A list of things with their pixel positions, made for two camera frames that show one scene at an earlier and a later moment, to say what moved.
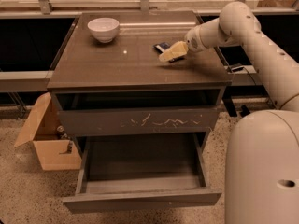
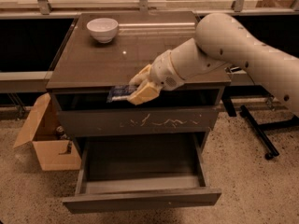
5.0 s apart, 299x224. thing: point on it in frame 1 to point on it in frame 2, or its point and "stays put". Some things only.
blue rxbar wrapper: (163, 48) to (120, 91)
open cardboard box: (53, 151) stays put
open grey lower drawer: (142, 171) stays put
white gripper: (193, 41) to (162, 69)
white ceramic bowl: (104, 28) stays put
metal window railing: (40, 6) stays put
